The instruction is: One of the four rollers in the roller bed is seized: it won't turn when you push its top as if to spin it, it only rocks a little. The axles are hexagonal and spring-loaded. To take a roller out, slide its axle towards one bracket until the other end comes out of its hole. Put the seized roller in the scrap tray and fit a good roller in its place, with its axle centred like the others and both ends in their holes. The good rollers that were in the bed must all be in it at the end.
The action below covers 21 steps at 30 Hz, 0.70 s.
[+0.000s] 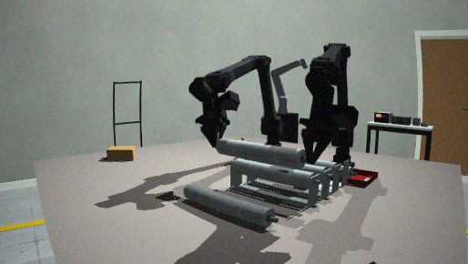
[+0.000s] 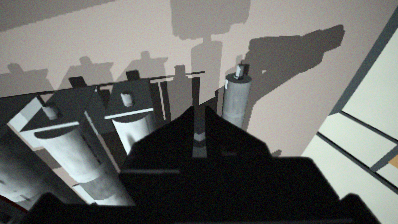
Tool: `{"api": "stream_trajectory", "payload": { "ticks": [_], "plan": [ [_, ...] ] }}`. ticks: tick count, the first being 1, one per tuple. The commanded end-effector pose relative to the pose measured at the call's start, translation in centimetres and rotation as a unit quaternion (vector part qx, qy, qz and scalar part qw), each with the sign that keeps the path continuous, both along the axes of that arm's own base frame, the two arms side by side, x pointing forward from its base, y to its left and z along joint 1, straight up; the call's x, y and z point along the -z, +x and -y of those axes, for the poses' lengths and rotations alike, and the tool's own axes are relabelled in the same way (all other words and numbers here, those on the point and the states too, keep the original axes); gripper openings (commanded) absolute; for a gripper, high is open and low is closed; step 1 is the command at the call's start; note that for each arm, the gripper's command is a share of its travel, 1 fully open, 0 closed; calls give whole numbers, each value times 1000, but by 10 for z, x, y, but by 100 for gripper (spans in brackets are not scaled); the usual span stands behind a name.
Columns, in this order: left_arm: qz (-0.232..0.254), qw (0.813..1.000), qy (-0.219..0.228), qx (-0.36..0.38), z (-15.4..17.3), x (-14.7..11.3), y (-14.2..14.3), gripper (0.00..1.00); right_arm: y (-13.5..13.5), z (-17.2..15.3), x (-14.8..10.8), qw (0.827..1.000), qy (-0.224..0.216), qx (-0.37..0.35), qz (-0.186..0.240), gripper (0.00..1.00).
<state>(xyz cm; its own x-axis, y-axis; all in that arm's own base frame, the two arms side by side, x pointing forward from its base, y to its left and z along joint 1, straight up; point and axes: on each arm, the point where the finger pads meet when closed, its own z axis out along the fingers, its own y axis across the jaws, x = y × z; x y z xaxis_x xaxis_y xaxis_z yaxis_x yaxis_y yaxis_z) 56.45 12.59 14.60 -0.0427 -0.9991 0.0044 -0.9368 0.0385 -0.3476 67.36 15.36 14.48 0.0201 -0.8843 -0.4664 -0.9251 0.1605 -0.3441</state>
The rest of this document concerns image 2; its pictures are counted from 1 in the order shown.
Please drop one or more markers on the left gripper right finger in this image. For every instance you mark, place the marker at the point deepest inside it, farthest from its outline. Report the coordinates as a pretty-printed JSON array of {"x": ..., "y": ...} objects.
[{"x": 230, "y": 140}]

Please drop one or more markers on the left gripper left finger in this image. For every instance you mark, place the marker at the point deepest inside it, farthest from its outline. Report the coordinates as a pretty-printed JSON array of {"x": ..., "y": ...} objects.
[{"x": 169, "y": 139}]

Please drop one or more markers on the red scrap tray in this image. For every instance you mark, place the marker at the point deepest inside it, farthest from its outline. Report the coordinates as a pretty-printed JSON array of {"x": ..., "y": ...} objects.
[{"x": 13, "y": 204}]

